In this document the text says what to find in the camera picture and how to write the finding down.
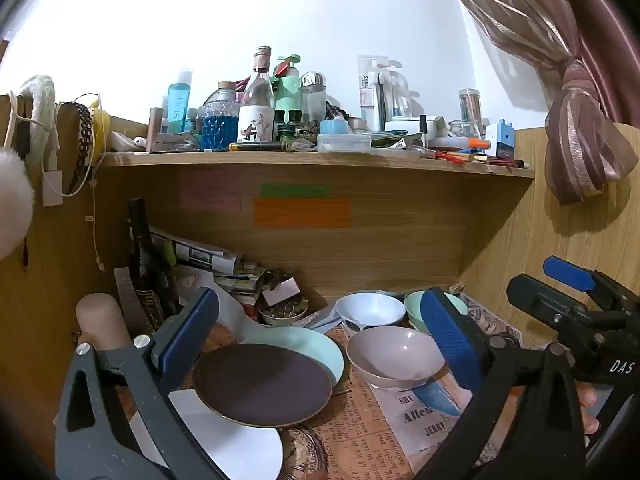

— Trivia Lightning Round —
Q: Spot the striped mauve curtain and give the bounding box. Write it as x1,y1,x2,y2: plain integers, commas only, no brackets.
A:
440,0,640,206

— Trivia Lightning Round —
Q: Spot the brown printed paper sheet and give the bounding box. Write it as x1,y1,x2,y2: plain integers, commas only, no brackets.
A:
125,310,416,480

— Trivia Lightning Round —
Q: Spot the white card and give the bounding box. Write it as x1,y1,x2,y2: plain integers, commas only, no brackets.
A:
262,276,301,307

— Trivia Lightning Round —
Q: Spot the person's right hand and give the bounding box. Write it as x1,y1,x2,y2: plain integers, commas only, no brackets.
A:
575,380,601,448

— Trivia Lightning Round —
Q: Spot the brown tube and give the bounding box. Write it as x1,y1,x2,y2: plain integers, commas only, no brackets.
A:
147,107,163,151

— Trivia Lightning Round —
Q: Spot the small bowl of shells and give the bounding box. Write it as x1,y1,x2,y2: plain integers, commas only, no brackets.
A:
257,300,308,327

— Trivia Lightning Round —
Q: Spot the green pump bottle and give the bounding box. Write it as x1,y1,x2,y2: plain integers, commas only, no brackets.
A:
274,54,302,126

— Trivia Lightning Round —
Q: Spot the white mug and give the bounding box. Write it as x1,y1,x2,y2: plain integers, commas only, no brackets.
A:
75,292,132,351

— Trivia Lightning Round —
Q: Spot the stack of books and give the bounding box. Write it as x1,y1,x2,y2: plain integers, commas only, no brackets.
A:
215,260,266,306

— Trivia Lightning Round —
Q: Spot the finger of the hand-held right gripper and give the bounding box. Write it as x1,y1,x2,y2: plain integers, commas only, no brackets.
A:
544,256,626,306
506,274,591,343

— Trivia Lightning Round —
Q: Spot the white fluffy headband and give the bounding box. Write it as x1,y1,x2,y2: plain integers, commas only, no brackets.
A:
19,75,61,176

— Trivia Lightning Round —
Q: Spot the white fluffy pompom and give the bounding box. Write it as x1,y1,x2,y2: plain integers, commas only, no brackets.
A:
0,147,35,261

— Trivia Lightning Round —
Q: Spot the white box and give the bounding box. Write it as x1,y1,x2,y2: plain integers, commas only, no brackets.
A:
385,116,446,148

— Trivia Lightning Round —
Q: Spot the pale pink bowl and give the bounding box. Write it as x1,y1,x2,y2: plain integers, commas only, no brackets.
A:
346,326,446,392

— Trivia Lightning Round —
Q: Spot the black and gold pen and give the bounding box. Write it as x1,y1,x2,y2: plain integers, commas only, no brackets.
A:
229,141,286,152

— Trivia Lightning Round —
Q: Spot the wooden shelf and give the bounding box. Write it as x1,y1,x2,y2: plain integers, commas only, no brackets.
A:
97,151,536,179

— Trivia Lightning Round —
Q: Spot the yellow hair accessory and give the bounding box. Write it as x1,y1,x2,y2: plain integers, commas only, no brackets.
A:
92,107,111,153

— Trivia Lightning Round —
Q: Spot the small glass jar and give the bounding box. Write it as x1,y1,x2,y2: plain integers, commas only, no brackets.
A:
449,120,481,140

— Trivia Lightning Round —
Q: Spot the tall blue liquid bottle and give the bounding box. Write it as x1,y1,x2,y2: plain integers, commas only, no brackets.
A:
167,69,193,133

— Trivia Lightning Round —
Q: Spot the white paper sheet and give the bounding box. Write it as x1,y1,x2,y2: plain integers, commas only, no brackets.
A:
175,265,266,346

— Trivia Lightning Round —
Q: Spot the clear plastic box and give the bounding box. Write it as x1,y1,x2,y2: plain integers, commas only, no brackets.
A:
317,132,372,153

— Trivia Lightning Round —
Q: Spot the mint green bowl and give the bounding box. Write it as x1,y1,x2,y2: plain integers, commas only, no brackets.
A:
404,290,471,336

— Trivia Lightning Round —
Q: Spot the green sticky note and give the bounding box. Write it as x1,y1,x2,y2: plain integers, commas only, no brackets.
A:
260,185,332,199

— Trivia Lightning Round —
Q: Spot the clear bottle with silver cap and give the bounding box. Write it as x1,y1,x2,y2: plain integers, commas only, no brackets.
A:
300,71,327,123

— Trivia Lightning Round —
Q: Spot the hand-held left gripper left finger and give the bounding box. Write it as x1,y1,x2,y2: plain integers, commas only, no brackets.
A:
55,287,236,480

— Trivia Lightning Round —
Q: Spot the toothbrush package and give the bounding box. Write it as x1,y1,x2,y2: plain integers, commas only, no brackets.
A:
357,55,408,131

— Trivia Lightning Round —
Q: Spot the black lace headband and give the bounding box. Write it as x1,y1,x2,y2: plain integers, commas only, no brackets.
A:
62,102,96,196

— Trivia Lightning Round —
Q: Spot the dark wine bottle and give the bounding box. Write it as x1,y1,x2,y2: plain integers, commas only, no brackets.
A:
126,198,176,331

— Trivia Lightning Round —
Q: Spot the pink sticky note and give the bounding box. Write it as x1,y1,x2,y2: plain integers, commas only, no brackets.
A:
180,169,242,211

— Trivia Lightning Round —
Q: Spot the white bowl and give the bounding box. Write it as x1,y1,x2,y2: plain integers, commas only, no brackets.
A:
334,291,407,336

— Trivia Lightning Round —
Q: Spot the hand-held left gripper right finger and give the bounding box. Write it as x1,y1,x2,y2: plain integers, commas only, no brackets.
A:
415,287,591,480

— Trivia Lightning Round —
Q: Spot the clear jar of sticks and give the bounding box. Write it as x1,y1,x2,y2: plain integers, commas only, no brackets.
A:
459,89,485,133

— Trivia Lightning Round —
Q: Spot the colourful printed newspaper sheet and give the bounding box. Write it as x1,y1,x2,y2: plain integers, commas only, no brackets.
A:
310,290,526,476

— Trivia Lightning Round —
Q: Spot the blue pencil sharpener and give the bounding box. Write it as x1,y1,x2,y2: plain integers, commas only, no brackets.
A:
484,120,516,158

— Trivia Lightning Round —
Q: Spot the orange sticky note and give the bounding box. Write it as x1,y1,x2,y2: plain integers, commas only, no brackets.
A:
254,198,352,228

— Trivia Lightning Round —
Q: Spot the faceted blue glass bottle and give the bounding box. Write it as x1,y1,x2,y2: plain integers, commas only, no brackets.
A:
200,81,240,151

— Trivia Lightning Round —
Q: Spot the white hanging tag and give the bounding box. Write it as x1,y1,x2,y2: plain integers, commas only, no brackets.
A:
42,170,64,207

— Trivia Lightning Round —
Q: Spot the mint green plate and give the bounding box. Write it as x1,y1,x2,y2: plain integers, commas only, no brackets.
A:
240,326,346,386

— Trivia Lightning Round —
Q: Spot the clear bottle with cartoon label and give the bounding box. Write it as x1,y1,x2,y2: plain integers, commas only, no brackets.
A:
237,46,276,143

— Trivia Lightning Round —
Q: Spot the white plate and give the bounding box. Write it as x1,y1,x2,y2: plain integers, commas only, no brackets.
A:
129,389,285,480

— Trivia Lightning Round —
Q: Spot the dark brown plate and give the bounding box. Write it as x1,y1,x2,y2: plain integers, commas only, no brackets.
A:
192,343,333,428

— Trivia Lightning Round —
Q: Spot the beaded cord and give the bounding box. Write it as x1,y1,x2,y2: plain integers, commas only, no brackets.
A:
84,160,106,271

